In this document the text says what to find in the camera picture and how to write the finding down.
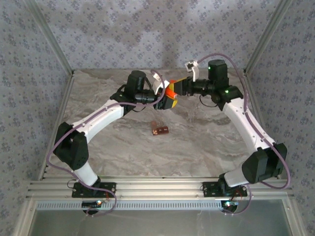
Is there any orange pill bottle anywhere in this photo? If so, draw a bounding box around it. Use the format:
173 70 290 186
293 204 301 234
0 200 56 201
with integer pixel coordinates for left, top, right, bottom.
164 79 178 99

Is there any brown weekly pill organizer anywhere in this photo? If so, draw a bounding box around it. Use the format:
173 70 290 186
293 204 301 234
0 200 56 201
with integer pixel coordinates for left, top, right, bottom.
151 120 170 136

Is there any small controller board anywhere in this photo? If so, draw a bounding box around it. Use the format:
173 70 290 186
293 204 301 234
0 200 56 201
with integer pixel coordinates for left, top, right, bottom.
82 200 103 208
220 200 240 208

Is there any grey metal panel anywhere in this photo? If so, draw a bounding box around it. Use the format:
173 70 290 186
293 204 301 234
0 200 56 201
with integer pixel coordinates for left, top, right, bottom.
31 199 293 236

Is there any aluminium side rail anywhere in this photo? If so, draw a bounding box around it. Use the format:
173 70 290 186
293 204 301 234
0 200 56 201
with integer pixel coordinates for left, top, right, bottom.
38 72 76 181
243 71 281 179

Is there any aluminium frame post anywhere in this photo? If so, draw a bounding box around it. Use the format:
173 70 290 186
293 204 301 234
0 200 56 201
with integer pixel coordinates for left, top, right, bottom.
283 196 308 236
243 0 292 74
24 0 75 74
12 198 37 236

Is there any aluminium mounting rail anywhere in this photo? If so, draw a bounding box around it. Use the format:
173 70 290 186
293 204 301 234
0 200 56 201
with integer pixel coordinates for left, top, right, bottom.
26 176 295 200

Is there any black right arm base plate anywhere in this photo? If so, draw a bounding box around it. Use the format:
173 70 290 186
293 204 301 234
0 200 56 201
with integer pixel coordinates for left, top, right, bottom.
202 181 248 197

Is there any slotted grey cable duct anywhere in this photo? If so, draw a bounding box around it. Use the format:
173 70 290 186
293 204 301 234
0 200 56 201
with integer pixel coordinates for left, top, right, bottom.
36 199 223 211

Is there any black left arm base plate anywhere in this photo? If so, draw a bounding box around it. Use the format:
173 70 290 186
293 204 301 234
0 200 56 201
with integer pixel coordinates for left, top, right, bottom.
71 181 117 198

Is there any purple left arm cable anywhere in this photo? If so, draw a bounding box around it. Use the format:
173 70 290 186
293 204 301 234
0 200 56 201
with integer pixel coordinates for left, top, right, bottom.
45 69 166 218

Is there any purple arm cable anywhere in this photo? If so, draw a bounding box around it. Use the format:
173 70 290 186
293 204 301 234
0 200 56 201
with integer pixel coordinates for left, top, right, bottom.
197 53 291 217
45 69 166 218

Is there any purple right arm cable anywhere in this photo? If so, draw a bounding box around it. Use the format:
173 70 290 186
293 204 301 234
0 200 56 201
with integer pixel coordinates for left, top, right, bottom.
197 53 291 217

